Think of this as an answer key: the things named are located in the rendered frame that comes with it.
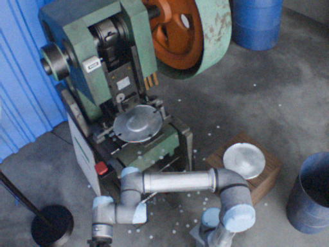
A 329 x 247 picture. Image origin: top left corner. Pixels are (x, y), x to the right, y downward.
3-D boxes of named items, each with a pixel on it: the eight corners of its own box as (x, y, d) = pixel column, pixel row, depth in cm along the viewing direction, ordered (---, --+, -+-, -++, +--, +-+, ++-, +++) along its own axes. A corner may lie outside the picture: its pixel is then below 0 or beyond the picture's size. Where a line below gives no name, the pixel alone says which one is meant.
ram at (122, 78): (144, 103, 168) (135, 62, 146) (123, 117, 162) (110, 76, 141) (128, 89, 178) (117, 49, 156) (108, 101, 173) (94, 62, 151)
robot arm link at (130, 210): (145, 190, 104) (115, 190, 104) (146, 218, 97) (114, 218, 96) (145, 199, 110) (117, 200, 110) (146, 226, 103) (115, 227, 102)
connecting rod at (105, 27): (133, 74, 153) (119, 17, 128) (114, 85, 149) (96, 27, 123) (114, 58, 165) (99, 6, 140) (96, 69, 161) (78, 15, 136)
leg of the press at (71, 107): (150, 220, 213) (120, 150, 146) (137, 229, 209) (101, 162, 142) (91, 148, 266) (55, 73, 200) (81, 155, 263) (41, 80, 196)
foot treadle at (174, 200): (184, 203, 207) (184, 200, 203) (174, 211, 203) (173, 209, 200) (138, 155, 241) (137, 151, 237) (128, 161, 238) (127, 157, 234)
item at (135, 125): (143, 98, 186) (143, 98, 186) (171, 123, 170) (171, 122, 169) (105, 122, 177) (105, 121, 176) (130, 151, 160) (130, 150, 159)
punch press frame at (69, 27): (186, 172, 219) (164, 1, 120) (139, 206, 205) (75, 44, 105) (128, 116, 265) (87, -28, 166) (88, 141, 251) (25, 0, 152)
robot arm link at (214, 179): (245, 158, 112) (119, 162, 110) (252, 182, 105) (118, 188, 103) (239, 173, 121) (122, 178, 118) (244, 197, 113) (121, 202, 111)
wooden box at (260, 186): (274, 187, 216) (283, 162, 191) (241, 218, 204) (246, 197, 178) (238, 157, 240) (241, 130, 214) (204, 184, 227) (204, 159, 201)
